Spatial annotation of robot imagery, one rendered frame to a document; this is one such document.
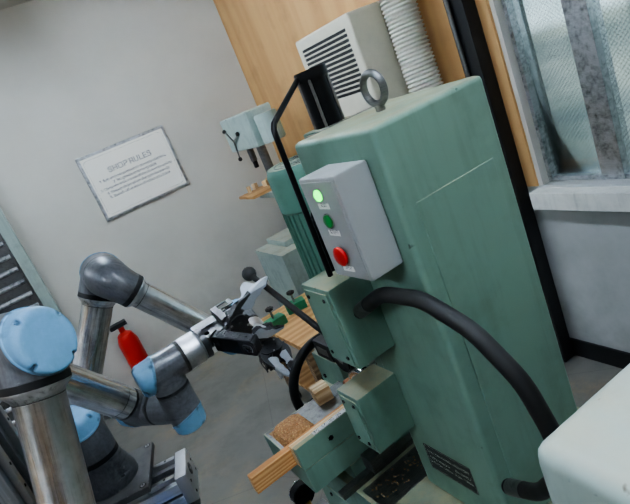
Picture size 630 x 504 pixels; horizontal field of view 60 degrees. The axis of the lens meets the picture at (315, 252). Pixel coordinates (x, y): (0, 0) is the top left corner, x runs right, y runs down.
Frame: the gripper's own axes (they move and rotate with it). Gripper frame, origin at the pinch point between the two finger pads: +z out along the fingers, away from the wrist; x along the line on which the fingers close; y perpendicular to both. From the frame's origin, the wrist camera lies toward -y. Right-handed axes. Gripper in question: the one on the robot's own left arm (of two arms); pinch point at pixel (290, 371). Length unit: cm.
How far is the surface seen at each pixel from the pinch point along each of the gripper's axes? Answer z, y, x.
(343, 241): 40, -80, 8
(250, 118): -182, 19, -84
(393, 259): 46, -78, 3
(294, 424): 26.8, -20.2, 13.5
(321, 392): 22.7, -19.0, 3.4
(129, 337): -197, 154, 24
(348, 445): 39.1, -22.5, 7.5
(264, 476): 35.2, -23.8, 25.7
